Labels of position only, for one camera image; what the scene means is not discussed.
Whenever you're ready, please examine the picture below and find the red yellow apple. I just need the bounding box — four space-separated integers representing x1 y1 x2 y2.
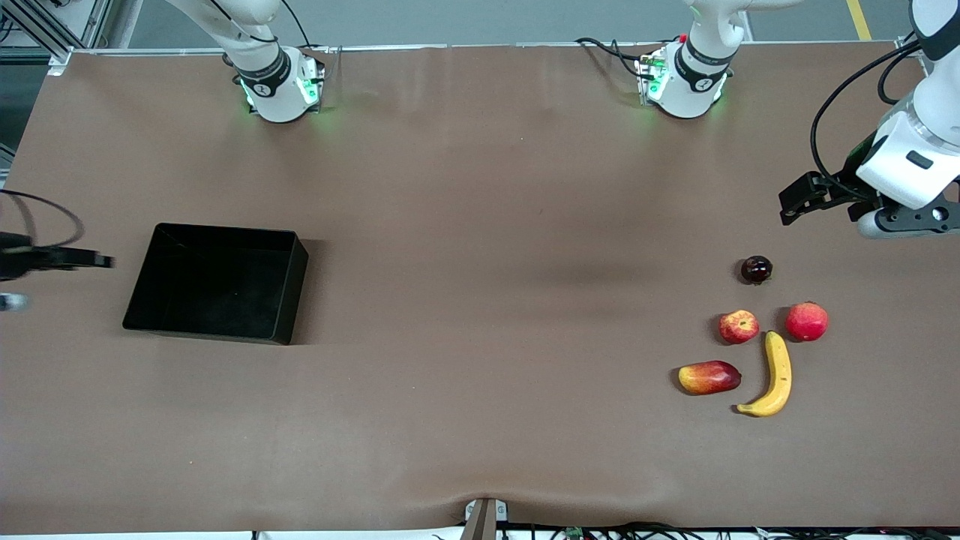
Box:
718 310 760 345

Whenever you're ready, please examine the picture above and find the black plastic box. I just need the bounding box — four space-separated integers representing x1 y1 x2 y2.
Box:
122 222 310 347

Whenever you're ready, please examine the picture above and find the yellow banana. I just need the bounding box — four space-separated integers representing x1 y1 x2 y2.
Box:
736 331 793 418

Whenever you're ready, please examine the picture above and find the red round apple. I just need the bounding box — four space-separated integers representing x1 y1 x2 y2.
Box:
784 301 830 343

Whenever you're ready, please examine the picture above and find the red yellow mango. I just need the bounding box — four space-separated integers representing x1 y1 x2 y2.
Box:
678 360 743 396

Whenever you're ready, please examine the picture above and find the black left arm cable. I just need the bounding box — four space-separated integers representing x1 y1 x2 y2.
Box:
809 36 925 202

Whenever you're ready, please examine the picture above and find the black left base cable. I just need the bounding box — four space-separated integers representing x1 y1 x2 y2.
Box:
575 37 653 80

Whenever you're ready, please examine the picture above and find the black base cable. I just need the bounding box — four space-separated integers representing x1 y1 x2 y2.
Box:
281 0 314 50
575 37 653 80

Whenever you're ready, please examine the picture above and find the black right base cable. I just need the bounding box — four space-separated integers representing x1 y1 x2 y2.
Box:
281 0 314 50

